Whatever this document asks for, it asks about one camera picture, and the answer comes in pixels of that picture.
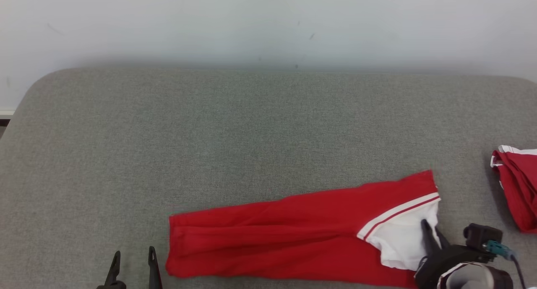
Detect red and white basketball jersey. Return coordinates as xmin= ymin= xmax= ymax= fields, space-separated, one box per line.
xmin=165 ymin=169 xmax=442 ymax=289

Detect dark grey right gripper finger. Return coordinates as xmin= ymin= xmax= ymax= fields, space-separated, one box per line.
xmin=435 ymin=225 xmax=451 ymax=250
xmin=421 ymin=219 xmax=443 ymax=258

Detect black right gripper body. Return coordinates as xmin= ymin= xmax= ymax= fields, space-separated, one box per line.
xmin=414 ymin=244 xmax=498 ymax=289

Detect right camera cable teal connector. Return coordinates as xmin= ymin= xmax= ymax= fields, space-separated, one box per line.
xmin=482 ymin=240 xmax=528 ymax=289

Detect red shorts with white trim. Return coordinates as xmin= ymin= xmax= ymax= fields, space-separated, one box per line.
xmin=490 ymin=145 xmax=537 ymax=234

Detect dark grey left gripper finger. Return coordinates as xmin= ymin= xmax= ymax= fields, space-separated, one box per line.
xmin=148 ymin=246 xmax=163 ymax=289
xmin=104 ymin=250 xmax=123 ymax=286

